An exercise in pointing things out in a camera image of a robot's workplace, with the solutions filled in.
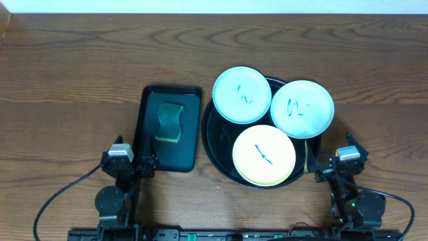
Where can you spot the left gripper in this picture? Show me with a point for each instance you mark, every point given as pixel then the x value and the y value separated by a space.
pixel 132 165

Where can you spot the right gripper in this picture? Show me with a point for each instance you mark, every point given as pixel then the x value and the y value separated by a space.
pixel 311 164

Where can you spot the green yellow sponge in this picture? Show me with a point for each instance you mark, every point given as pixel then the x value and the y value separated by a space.
pixel 170 127

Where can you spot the light green plate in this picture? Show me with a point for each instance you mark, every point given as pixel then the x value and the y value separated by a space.
pixel 242 95
pixel 302 109

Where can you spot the yellow plate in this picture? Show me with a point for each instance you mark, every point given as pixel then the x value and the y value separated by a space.
pixel 264 155

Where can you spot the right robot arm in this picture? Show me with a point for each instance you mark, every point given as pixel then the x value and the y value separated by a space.
pixel 355 208

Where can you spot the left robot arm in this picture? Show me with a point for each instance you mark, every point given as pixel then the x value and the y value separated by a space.
pixel 117 204

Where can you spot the black rectangular tray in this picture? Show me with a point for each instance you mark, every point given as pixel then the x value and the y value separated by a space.
pixel 178 157

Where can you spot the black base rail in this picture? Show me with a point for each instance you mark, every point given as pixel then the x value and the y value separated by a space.
pixel 197 235

